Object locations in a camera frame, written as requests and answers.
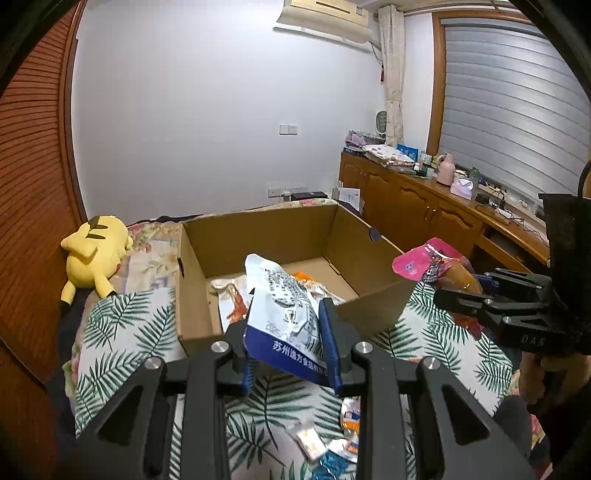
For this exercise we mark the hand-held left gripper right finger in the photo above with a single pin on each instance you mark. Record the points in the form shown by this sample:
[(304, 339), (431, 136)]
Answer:
[(330, 344)]

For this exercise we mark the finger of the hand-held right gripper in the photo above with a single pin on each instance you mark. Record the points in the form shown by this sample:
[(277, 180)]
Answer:
[(471, 304), (512, 282)]

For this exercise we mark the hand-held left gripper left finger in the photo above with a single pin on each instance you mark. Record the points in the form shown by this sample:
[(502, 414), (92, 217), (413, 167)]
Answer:
[(244, 376)]

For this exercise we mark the white blue-banded snack packet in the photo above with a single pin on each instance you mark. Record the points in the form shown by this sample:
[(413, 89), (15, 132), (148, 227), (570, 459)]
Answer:
[(286, 314)]

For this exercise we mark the pink snack packet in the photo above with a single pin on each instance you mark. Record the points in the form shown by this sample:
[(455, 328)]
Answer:
[(422, 263)]

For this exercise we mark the white red-print snack packet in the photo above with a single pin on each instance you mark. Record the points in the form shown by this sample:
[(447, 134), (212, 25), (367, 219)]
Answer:
[(231, 300)]

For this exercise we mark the cardboard box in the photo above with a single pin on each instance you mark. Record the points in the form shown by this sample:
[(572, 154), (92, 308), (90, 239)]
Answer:
[(277, 235)]

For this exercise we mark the person's right hand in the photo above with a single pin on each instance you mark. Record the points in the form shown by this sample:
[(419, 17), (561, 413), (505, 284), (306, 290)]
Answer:
[(533, 383)]

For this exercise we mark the white power strip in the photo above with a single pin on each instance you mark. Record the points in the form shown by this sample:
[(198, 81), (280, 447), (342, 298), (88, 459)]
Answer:
[(505, 213)]

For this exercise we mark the small silver orange-print packet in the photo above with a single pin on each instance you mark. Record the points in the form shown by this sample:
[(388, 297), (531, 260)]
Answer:
[(351, 415)]

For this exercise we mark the small clear snack packet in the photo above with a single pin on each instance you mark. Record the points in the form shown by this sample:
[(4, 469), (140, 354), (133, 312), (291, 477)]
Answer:
[(307, 441)]

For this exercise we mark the pink tissue box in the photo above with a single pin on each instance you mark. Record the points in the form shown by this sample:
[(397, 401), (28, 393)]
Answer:
[(461, 190)]

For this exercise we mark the silver snack packet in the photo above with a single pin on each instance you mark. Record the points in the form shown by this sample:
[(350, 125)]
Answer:
[(344, 450)]

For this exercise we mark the green bottle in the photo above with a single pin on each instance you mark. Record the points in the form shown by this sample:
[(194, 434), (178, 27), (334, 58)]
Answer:
[(474, 175)]

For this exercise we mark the wooden cabinet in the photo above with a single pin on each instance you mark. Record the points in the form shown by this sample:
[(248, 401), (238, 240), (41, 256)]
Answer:
[(401, 203)]

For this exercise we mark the teal candy wrapper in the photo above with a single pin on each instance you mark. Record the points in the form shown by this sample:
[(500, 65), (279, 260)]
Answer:
[(332, 467)]

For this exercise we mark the pink thermos jug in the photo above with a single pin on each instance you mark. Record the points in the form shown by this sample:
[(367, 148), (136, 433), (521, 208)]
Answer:
[(445, 170)]

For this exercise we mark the leaf print tablecloth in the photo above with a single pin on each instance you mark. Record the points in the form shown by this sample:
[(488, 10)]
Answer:
[(124, 323)]

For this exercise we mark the white paper sheets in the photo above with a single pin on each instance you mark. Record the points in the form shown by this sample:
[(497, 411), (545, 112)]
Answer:
[(349, 197)]

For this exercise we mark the black box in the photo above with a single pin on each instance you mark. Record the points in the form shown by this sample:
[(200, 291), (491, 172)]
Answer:
[(308, 195)]

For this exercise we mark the blue box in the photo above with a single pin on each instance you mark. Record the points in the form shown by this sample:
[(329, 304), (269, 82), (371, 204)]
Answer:
[(408, 151)]

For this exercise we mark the folded patterned cloth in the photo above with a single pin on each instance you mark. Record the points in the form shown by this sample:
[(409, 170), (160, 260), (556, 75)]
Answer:
[(387, 156)]

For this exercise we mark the grey window blind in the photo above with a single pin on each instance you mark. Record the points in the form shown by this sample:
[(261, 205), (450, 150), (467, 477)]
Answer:
[(508, 106)]

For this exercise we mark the yellow plush toy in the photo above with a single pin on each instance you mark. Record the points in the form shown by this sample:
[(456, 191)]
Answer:
[(94, 251)]

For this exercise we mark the purple patterned bag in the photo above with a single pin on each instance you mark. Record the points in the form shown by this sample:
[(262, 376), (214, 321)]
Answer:
[(362, 138)]

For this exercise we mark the small white fan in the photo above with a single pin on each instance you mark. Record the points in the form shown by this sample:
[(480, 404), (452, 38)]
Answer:
[(382, 121)]

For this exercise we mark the cream curtain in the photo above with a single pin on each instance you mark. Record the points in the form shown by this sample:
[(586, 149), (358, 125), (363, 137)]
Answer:
[(392, 69)]

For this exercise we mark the wooden louvered wardrobe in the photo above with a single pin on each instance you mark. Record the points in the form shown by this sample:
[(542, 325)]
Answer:
[(32, 161)]

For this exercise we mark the white wall socket strip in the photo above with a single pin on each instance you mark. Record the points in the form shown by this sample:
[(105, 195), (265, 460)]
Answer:
[(286, 189)]

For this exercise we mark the white wall switch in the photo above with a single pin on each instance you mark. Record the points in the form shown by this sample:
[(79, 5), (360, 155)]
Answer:
[(287, 129)]

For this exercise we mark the wall air conditioner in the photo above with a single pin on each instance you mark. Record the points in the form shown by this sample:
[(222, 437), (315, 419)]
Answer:
[(323, 16)]

